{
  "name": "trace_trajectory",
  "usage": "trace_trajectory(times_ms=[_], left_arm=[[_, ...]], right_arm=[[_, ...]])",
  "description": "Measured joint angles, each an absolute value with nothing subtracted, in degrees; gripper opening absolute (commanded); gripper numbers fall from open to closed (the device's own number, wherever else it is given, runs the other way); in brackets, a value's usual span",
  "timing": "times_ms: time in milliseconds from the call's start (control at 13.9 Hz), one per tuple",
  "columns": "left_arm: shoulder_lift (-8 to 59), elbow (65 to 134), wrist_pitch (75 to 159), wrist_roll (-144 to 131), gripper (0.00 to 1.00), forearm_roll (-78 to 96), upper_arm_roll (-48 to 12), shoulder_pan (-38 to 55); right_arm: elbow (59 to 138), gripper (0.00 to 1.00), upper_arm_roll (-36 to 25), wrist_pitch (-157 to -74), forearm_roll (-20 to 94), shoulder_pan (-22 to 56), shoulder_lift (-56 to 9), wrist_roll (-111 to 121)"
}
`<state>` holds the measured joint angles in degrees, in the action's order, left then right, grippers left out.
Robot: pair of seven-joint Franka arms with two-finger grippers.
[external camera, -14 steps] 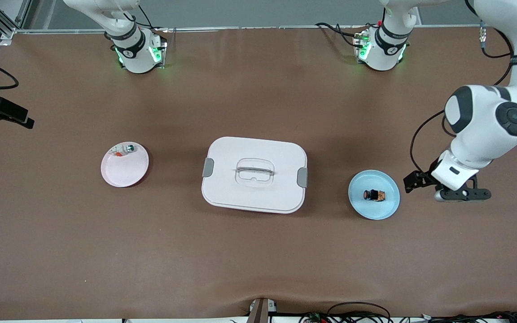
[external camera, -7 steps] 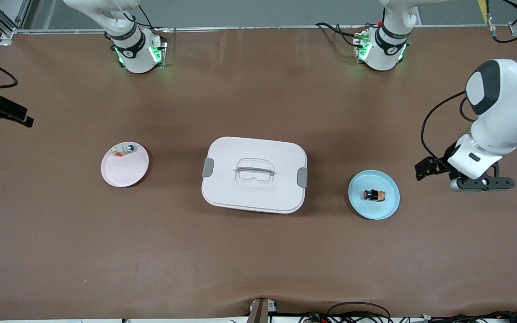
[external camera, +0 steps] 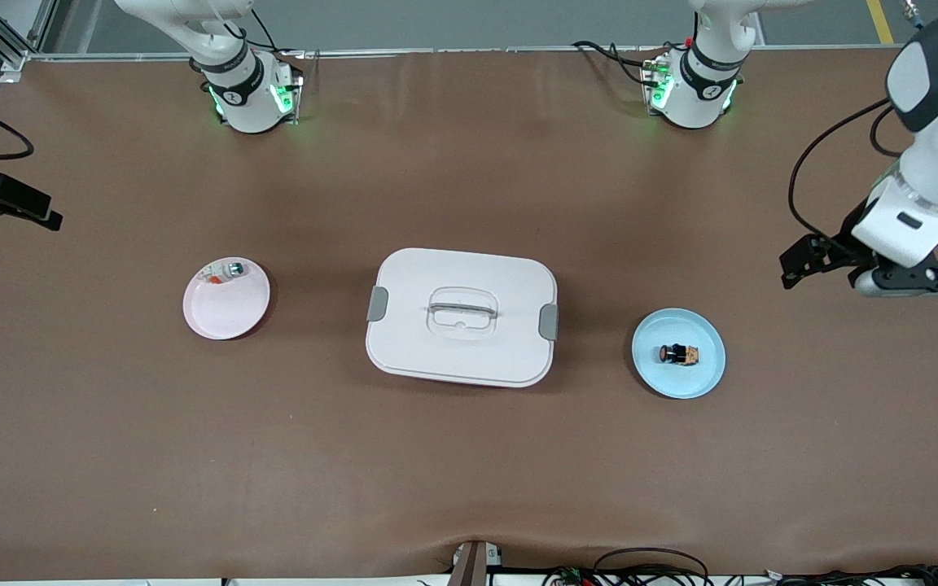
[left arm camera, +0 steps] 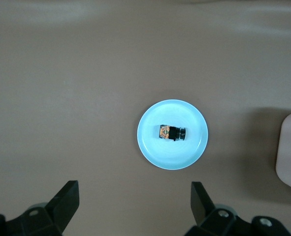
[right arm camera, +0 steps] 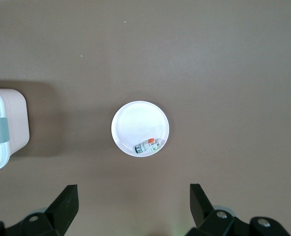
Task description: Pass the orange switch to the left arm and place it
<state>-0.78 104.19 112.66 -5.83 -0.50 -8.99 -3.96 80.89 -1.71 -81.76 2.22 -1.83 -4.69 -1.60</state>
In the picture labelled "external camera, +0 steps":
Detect white lidded storage box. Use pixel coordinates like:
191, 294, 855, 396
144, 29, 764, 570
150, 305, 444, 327
365, 247, 559, 388

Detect light blue round plate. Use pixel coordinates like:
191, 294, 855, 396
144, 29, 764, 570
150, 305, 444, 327
631, 308, 727, 400

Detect pink round plate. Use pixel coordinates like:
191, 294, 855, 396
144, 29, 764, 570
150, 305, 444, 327
182, 257, 272, 341

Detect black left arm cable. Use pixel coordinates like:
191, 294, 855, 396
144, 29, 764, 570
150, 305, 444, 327
789, 98, 918, 241

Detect aluminium frame profile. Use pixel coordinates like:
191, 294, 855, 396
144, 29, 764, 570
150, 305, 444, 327
0, 0, 59, 72

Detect white green push switch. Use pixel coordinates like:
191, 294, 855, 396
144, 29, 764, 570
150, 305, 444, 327
200, 260, 247, 286

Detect black base power cables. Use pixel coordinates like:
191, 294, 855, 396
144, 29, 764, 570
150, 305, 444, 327
572, 39, 665, 86

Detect tangled wire bundle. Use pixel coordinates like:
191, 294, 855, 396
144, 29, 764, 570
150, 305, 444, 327
542, 564, 938, 586

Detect looped black cable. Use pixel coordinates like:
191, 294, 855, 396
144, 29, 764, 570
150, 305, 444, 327
594, 547, 712, 586

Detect brown camera mount post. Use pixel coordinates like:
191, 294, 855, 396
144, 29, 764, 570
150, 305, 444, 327
446, 540, 504, 586

